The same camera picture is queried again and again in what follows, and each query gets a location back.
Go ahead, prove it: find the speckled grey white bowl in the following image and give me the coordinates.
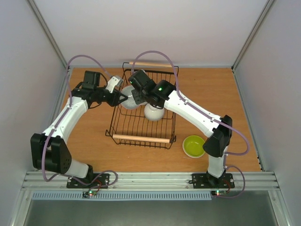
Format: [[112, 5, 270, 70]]
[[121, 86, 139, 110]]

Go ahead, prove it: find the ribbed white bowl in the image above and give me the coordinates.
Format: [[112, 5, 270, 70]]
[[144, 104, 165, 121]]

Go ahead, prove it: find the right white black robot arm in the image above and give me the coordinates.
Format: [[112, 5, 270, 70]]
[[128, 70, 232, 187]]

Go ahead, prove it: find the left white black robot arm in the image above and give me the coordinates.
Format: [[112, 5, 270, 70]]
[[30, 71, 127, 187]]

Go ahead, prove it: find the green bowl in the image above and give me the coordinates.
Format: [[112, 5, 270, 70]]
[[182, 135, 205, 158]]

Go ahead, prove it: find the left circuit board with leds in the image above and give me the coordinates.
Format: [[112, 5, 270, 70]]
[[82, 191, 98, 198]]

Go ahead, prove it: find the circuit board with leds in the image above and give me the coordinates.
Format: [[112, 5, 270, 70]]
[[211, 190, 227, 196], [82, 191, 98, 198]]

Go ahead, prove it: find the right circuit board with leds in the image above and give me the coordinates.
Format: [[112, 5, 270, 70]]
[[211, 190, 227, 196]]

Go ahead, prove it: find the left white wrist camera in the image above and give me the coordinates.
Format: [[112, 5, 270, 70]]
[[105, 75, 123, 93]]

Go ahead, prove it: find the black wire dish rack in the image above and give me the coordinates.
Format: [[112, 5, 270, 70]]
[[105, 60, 180, 149]]

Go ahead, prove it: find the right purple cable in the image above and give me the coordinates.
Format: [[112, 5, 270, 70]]
[[130, 50, 250, 198]]

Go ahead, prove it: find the purple cable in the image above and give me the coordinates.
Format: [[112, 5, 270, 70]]
[[130, 50, 250, 198], [41, 54, 119, 187]]

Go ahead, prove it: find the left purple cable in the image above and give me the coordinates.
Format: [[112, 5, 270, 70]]
[[41, 54, 119, 187]]

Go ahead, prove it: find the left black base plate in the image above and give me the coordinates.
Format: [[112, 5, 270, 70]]
[[66, 173, 110, 189]]

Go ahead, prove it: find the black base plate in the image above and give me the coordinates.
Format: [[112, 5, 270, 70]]
[[189, 173, 235, 189], [66, 173, 110, 189]]

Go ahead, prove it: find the grey slotted cable duct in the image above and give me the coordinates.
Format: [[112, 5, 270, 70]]
[[32, 191, 212, 201]]

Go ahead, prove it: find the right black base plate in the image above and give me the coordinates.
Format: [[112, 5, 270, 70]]
[[189, 173, 235, 189]]

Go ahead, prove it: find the aluminium rail front frame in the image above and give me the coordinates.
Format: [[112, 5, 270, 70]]
[[21, 171, 280, 191]]

